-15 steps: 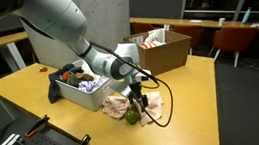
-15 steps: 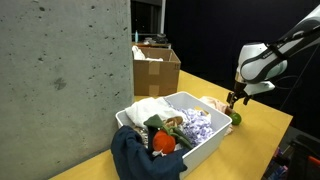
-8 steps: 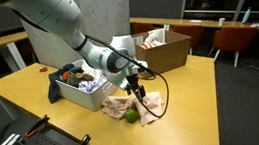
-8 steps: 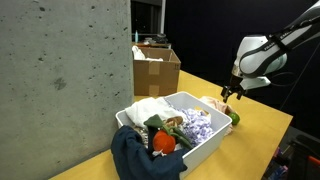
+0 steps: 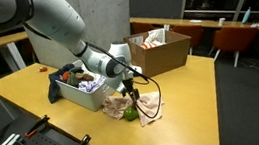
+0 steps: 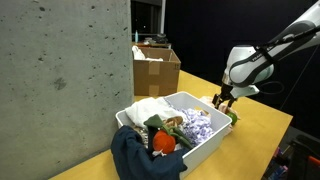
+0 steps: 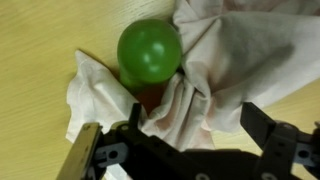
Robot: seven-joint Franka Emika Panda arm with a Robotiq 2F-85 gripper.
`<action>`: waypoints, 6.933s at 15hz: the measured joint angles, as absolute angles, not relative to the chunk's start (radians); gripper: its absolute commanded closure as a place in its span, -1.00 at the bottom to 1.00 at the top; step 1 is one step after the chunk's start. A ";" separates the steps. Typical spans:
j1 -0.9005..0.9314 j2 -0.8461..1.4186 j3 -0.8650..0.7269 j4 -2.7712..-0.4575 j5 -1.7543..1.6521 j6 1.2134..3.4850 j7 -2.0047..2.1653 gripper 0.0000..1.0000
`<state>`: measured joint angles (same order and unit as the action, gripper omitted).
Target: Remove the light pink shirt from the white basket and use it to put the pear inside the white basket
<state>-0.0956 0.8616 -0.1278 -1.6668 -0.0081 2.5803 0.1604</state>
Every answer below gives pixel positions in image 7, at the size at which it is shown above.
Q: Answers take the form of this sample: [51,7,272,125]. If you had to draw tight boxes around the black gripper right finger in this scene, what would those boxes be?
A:
[239,101,320,180]

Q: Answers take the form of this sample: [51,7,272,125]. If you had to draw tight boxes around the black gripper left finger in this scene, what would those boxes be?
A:
[96,102,188,180]

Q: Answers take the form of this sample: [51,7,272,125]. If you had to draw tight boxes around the light pink shirt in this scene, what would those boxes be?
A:
[64,0,320,180]

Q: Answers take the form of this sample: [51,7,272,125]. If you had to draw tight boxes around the green pear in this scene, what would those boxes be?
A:
[116,18,183,96]

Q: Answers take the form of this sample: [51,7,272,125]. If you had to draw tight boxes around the metal mount bracket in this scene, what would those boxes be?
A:
[56,122,103,180]

